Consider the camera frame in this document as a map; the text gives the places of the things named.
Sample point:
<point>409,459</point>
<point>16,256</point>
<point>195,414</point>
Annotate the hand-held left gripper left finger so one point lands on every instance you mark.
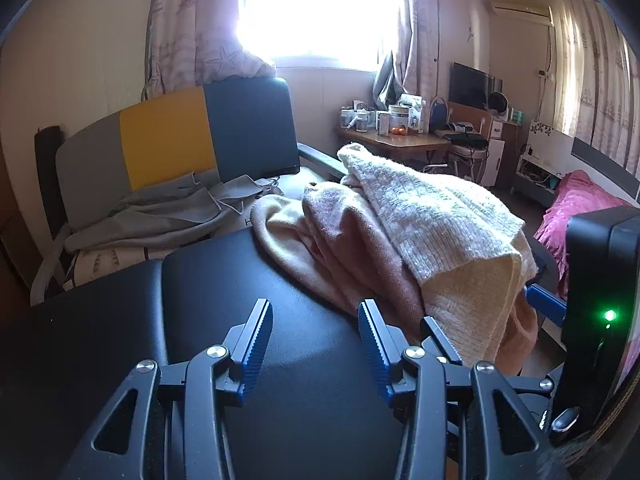
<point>255,355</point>

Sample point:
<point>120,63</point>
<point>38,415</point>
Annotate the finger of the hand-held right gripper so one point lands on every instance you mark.
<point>545,304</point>
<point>440,342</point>

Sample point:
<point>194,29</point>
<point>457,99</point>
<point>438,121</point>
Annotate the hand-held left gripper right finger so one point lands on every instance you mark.
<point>372,352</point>

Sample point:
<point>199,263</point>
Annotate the white knitted sweater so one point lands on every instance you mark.
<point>435,210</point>

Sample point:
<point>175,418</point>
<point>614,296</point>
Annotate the pink bedspread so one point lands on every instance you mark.
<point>580,205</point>

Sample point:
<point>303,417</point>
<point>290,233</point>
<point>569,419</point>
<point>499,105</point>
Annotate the white low shelf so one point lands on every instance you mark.
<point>537,175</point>

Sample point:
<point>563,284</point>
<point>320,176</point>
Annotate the dark grey headboard panel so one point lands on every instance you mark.
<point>605,157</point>

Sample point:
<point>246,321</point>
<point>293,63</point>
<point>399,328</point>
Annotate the pink knitted sweater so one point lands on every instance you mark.
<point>350,240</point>

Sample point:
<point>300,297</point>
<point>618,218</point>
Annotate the black padded bench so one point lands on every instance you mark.
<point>100,320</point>

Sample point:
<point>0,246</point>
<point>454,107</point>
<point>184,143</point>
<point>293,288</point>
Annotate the patterned white cushion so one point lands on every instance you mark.
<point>110,260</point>

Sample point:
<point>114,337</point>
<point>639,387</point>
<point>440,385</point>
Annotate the grey cloth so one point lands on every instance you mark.
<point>150,215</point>

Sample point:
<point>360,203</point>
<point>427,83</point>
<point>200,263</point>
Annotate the striped beige curtain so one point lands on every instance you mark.
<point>595,85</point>

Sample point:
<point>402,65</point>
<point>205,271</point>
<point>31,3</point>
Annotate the round black fan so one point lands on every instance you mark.
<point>497,102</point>

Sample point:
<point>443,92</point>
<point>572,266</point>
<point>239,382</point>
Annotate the black flat television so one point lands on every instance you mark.
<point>470,87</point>

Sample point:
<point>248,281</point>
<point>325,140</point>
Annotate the grey yellow blue chair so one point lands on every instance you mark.
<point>165,135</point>

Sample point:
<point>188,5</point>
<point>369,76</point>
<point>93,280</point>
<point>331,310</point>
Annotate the white air conditioner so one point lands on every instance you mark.
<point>520,11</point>

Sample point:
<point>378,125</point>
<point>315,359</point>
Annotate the thin metal pole stand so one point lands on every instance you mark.
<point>438,35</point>

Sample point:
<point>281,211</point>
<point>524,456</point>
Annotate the black rolled mat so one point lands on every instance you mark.
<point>47,160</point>

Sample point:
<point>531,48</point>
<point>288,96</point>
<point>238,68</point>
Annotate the pale curtain with grey tie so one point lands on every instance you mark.
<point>420,20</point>

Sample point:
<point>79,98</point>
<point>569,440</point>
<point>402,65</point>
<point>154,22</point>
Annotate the bright window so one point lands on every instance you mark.
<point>320,10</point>

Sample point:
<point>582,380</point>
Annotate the blue chair with metal frame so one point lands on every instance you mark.
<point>440,115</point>

